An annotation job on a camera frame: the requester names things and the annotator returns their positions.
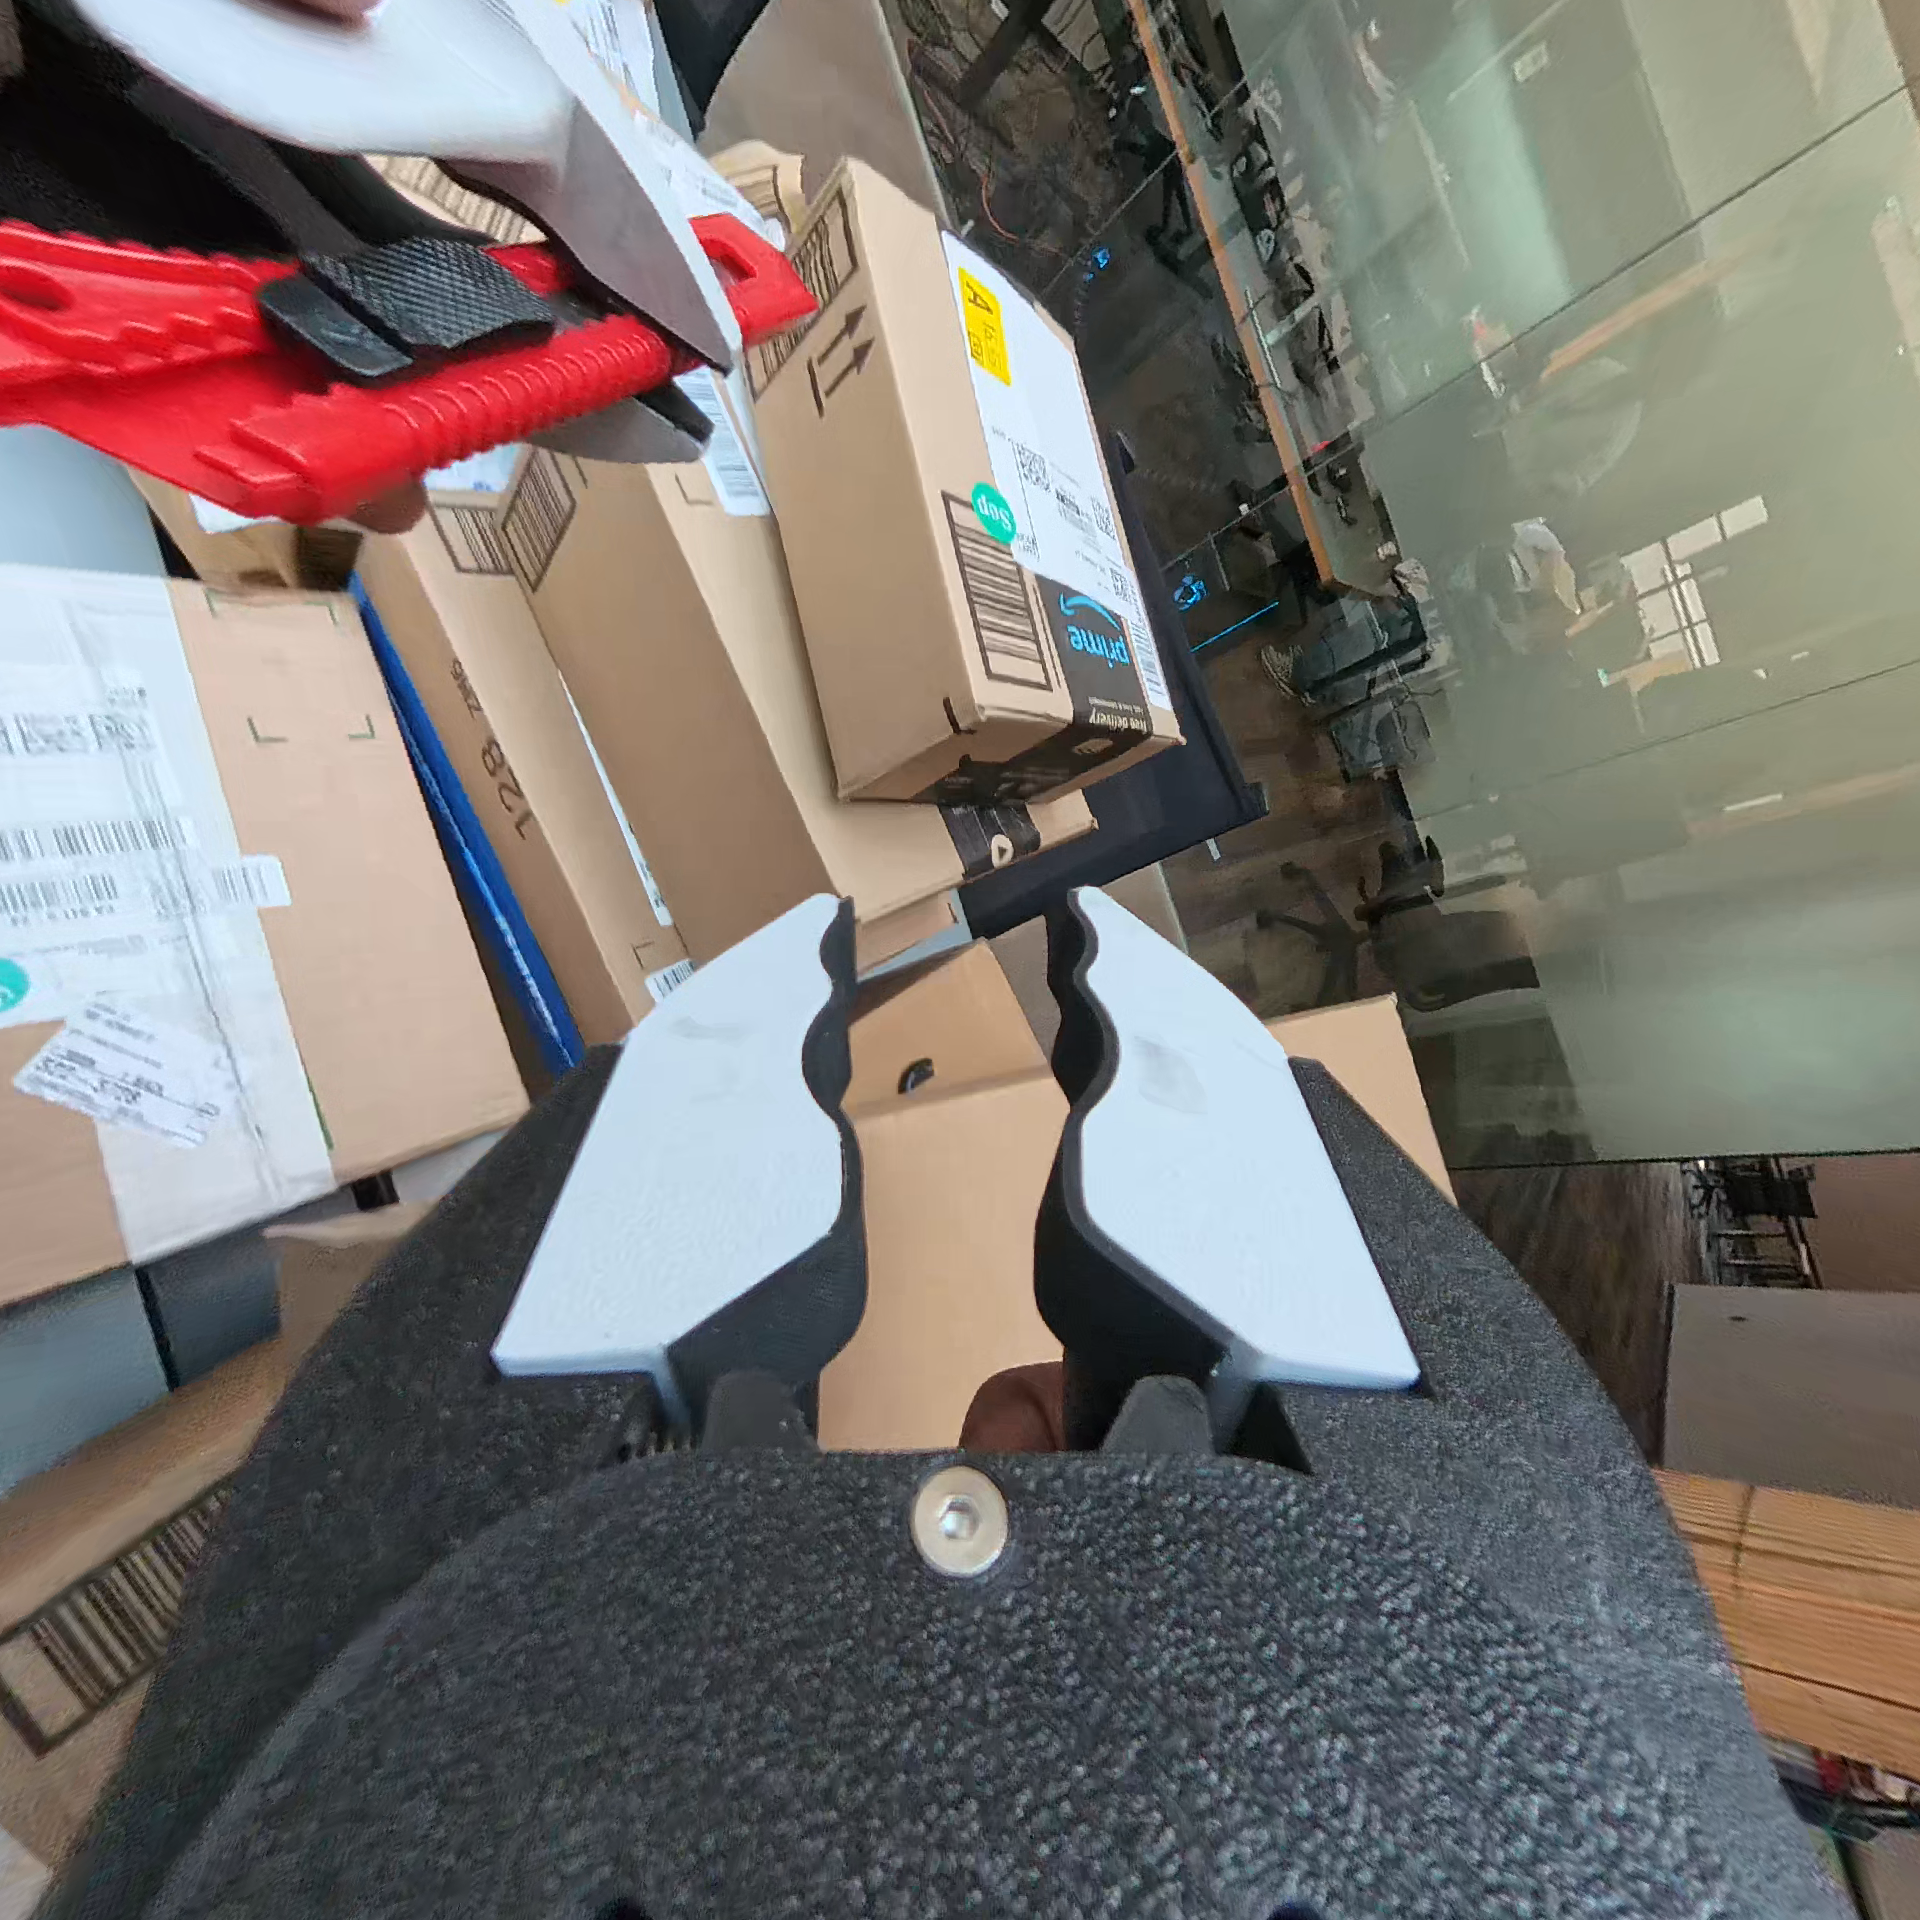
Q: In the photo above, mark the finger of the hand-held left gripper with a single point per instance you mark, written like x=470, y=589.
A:
x=659, y=428
x=449, y=91

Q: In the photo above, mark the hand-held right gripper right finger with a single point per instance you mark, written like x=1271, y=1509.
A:
x=1215, y=1185

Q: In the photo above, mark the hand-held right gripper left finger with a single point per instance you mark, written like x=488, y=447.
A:
x=676, y=1185

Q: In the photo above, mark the red box cutter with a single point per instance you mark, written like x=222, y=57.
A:
x=496, y=404

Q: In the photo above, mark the small cardboard box black tape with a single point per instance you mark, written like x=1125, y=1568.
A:
x=887, y=525

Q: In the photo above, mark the long flat cardboard box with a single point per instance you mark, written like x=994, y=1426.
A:
x=676, y=676

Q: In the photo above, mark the cardboard box with shipping labels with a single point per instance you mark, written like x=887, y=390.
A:
x=712, y=180

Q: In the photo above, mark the plain cardboard box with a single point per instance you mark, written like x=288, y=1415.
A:
x=944, y=1200

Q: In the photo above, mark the black office chair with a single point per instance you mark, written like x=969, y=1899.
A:
x=1409, y=928

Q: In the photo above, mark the cardboard box with handwritten number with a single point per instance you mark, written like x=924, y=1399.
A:
x=512, y=763

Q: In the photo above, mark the blue panel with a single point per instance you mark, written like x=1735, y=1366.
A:
x=449, y=841

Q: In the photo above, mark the cardboard box large white label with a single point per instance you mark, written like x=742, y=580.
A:
x=344, y=899

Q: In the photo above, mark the grey box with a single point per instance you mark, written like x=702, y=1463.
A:
x=1801, y=1394

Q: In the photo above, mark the grey bin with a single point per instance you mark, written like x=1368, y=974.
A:
x=74, y=1349

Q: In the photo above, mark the cardboard box with barcode print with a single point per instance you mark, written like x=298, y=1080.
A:
x=90, y=1591

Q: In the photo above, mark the wooden slat board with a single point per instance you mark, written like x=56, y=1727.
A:
x=1801, y=1620

